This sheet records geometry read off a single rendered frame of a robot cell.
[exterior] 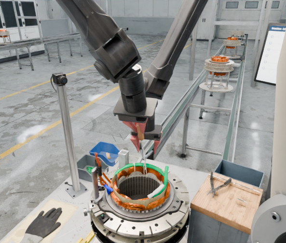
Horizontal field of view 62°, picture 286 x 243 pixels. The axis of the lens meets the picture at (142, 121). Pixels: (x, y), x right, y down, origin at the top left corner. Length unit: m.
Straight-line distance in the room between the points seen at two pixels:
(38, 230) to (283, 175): 1.05
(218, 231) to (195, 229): 0.08
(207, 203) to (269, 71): 0.97
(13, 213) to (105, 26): 2.22
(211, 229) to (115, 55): 0.64
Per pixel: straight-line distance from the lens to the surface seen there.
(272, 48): 1.59
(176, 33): 0.72
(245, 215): 0.85
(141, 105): 0.56
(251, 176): 1.07
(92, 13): 0.46
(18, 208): 2.56
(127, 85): 0.52
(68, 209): 1.25
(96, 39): 0.46
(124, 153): 0.86
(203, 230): 0.90
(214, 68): 2.78
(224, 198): 0.88
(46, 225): 1.18
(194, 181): 1.38
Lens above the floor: 1.64
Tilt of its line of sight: 26 degrees down
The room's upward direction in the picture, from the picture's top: straight up
